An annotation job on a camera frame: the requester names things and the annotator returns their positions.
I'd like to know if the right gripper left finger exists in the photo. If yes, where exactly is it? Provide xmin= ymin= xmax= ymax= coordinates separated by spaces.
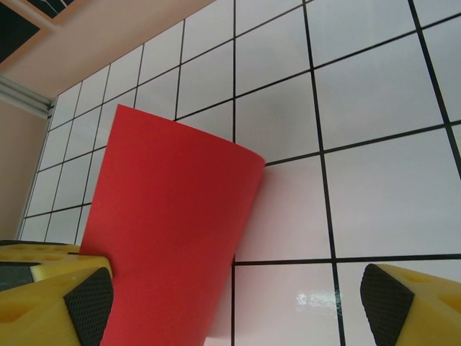
xmin=0 ymin=267 xmax=115 ymax=346

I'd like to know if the red square paper sheet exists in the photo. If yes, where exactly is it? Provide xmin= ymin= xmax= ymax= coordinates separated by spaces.
xmin=79 ymin=103 xmax=267 ymax=346

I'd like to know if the aluminium corner post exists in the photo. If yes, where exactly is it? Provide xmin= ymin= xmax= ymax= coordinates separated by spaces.
xmin=0 ymin=74 xmax=55 ymax=118

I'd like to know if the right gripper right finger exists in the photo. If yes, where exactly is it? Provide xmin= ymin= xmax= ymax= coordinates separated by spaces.
xmin=360 ymin=263 xmax=461 ymax=346

